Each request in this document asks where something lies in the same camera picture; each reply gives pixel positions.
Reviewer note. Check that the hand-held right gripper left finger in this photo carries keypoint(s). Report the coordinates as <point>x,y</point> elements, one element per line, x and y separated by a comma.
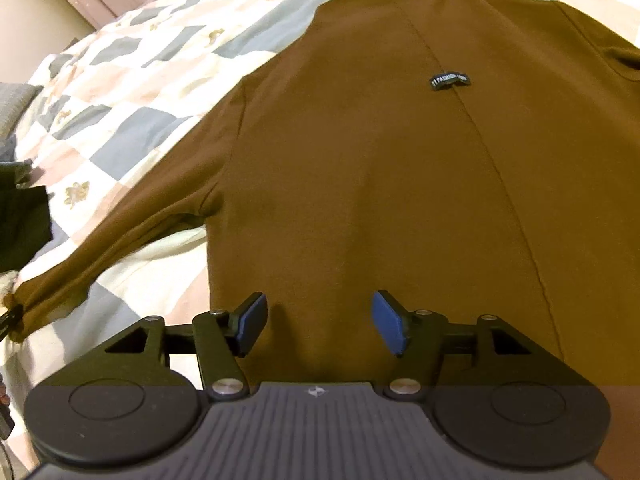
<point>252,322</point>

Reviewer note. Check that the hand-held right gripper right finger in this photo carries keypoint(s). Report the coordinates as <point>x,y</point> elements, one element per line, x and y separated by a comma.
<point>390,322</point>

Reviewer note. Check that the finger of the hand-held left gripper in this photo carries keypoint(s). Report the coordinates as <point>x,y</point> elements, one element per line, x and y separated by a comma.
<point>10,322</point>

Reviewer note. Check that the brown garment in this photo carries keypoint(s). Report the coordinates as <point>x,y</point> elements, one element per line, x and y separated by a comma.
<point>375,185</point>

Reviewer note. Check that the black garment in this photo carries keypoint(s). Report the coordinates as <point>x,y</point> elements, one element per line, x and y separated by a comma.
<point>25,215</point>

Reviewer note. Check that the grey checked pillow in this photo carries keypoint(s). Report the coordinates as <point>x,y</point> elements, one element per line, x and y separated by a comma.
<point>17,110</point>

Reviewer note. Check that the checked pink grey quilt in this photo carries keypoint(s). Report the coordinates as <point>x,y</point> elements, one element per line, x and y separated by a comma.
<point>125,125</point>

